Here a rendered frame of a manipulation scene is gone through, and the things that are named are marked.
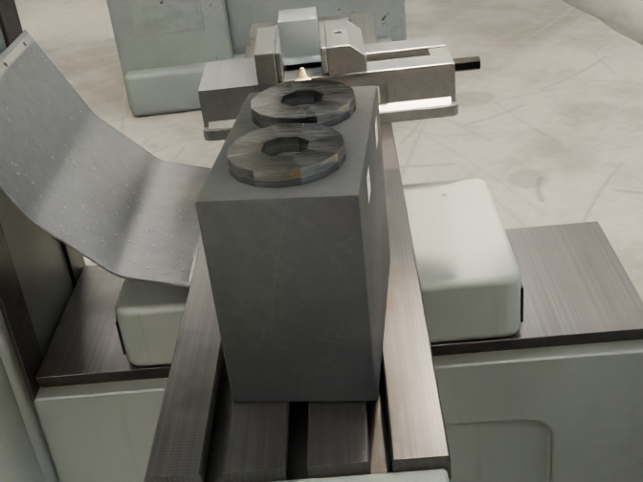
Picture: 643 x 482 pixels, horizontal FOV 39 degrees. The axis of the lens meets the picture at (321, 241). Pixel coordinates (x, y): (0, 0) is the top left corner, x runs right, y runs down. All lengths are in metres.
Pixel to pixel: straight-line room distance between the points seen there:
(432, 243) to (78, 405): 0.49
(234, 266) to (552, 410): 0.63
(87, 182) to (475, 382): 0.55
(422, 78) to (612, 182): 2.04
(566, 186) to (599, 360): 2.05
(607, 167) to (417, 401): 2.64
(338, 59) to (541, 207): 1.91
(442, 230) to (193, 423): 0.55
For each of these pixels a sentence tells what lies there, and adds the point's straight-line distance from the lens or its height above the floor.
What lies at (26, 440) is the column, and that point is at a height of 0.69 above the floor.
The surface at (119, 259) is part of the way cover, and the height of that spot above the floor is 0.91.
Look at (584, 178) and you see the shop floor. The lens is 3.24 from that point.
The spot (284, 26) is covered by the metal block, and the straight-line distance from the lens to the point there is 1.23.
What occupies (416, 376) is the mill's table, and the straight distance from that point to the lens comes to 0.76.
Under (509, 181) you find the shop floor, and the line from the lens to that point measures 3.22.
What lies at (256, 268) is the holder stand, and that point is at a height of 1.09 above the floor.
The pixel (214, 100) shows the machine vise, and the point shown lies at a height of 1.01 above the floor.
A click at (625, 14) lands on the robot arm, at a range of 0.98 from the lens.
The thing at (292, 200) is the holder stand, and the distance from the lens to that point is 0.64.
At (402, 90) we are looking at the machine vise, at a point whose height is 1.00.
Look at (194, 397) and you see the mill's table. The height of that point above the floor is 0.96.
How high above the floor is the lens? 1.43
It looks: 29 degrees down
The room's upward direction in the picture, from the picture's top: 7 degrees counter-clockwise
